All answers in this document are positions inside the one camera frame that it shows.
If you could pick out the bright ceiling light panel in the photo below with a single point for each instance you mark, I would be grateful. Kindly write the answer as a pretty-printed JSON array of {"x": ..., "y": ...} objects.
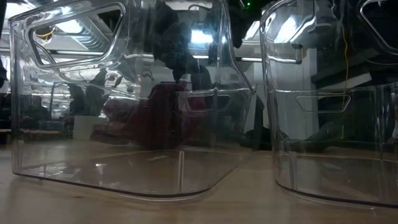
[{"x": 202, "y": 36}]

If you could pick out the clear plastic storage bin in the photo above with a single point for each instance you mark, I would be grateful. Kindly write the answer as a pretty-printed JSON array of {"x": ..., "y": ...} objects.
[
  {"x": 326, "y": 186},
  {"x": 93, "y": 174}
]

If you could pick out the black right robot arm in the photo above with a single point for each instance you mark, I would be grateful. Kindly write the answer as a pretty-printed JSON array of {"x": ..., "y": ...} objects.
[{"x": 242, "y": 25}]

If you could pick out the white plant pot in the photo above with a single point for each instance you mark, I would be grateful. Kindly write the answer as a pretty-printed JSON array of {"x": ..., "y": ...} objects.
[{"x": 84, "y": 127}]

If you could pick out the artificial green leafy plant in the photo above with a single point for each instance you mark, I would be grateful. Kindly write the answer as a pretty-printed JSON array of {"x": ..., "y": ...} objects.
[{"x": 94, "y": 99}]

